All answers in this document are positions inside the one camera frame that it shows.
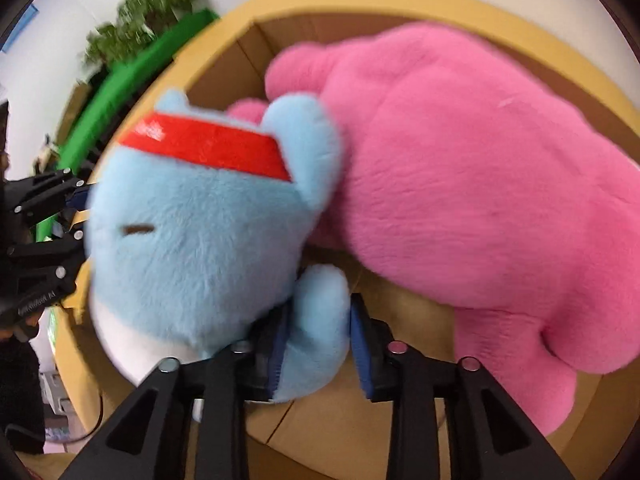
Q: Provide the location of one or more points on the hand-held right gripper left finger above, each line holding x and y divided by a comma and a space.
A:
279, 355

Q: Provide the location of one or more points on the green cloth bench cover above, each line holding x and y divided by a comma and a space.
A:
125, 80

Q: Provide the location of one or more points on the light blue plush toy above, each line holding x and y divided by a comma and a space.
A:
200, 250

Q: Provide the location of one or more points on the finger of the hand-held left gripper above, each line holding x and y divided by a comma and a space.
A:
45, 255
47, 195

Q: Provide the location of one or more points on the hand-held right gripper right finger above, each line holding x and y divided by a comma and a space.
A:
362, 347

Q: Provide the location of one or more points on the small green potted plant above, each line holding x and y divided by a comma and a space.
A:
115, 45

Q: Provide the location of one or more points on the brown cardboard box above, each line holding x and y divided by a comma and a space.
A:
225, 75

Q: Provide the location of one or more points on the large pink plush toy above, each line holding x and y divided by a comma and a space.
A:
475, 185

